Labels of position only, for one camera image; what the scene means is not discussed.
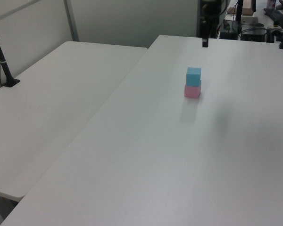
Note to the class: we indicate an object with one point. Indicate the black camera stand pole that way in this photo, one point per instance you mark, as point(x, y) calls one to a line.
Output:
point(1, 56)

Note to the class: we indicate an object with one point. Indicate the blue cube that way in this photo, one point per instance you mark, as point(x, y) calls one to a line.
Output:
point(193, 76)

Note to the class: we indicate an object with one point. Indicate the black electronics unit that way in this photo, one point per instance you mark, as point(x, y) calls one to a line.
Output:
point(253, 34)

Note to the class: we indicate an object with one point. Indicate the small black equipment box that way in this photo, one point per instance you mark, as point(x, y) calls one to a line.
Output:
point(228, 34)

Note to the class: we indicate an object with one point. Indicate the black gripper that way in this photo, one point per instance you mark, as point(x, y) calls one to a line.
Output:
point(211, 9)

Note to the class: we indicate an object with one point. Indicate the white side table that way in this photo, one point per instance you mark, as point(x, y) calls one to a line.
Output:
point(49, 113)

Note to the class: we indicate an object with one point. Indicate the thin black upright pole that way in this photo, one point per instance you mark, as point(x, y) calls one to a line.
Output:
point(239, 11)

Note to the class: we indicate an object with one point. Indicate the long black bar device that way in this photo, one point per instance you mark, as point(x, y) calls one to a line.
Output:
point(279, 15)

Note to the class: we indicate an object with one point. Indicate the pink cube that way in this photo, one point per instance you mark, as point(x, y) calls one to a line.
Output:
point(192, 91)

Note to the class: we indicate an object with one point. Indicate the brown cardboard box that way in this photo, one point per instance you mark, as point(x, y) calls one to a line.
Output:
point(245, 11)

